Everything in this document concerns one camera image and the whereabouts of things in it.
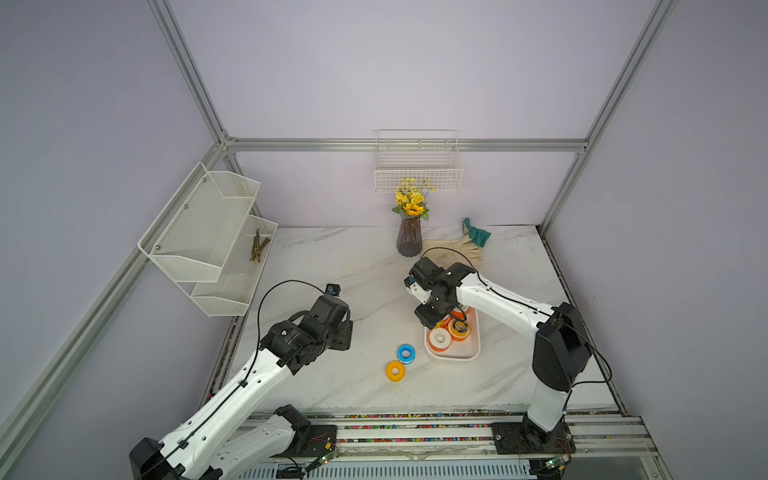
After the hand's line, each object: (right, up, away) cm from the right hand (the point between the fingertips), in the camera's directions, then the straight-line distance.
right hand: (434, 317), depth 87 cm
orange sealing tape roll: (+8, -7, +3) cm, 11 cm away
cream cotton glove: (+16, +22, +28) cm, 39 cm away
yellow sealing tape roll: (-12, -17, -3) cm, 21 cm away
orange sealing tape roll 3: (+4, -3, +5) cm, 7 cm away
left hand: (-27, -2, -11) cm, 30 cm away
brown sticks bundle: (-58, +22, +11) cm, 62 cm away
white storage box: (+10, -10, +1) cm, 14 cm away
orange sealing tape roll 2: (+2, -8, +3) cm, 8 cm away
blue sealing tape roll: (-8, -11, +1) cm, 14 cm away
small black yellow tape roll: (+9, -4, +4) cm, 10 cm away
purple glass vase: (-6, +24, +20) cm, 32 cm away
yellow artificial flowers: (-7, +38, +6) cm, 39 cm away
